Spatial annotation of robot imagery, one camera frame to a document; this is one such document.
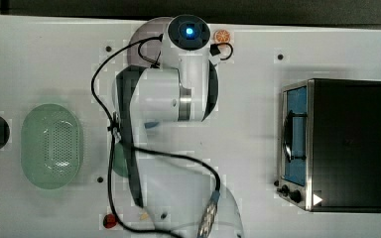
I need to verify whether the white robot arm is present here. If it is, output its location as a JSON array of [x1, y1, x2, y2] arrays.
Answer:
[[115, 15, 244, 238]]

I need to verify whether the blue bowl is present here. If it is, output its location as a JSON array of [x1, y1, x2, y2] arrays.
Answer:
[[144, 122, 160, 129]]

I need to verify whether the green mug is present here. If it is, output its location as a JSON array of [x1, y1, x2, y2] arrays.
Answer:
[[113, 143, 128, 178]]

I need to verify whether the orange slice toy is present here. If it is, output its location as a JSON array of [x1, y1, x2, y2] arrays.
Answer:
[[213, 29, 231, 44]]

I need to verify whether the yellow banana peel toy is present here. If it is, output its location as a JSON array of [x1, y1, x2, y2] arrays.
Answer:
[[140, 212, 149, 221]]

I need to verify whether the red strawberry toy on table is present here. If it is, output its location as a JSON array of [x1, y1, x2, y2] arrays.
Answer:
[[103, 214, 117, 229]]

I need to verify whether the green perforated colander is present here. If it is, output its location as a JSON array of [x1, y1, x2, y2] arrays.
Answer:
[[21, 104, 83, 189]]

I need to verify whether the silver black toaster oven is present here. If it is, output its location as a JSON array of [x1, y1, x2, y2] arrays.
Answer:
[[274, 78, 381, 213]]

